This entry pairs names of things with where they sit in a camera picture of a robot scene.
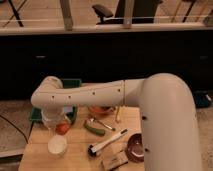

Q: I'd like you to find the white handled brush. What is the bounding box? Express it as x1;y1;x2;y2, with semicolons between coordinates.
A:
88;129;128;157

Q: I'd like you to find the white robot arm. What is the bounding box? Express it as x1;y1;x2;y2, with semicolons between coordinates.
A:
31;73;203;171

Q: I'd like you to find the orange-red apple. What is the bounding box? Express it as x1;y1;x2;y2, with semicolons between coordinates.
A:
55;123;71;135

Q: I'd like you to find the white paper cup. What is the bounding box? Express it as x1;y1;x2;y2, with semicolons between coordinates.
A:
47;135;67;156

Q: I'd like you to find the orange bowl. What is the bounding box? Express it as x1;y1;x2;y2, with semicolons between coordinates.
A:
88;106;115;115

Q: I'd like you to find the black floor cable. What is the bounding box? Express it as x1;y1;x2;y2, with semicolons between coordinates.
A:
0;114;30;144

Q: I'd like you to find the green plastic tray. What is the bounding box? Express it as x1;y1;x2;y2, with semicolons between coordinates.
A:
31;76;81;122

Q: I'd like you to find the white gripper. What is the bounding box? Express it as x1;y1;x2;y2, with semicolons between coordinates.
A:
41;109;69;130

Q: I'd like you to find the metal spoon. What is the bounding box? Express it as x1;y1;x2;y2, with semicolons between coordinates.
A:
89;117;116;131

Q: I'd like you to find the dark brown bowl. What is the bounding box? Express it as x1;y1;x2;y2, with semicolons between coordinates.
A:
125;133;144;163

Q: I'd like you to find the black office chair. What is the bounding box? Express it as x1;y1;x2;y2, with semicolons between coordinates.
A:
92;0;163;25

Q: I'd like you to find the small cardboard box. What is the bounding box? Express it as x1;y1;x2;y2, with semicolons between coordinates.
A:
101;151;128;171

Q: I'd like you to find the yellow corn cob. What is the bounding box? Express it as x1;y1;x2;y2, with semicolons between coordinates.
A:
115;106;121;123

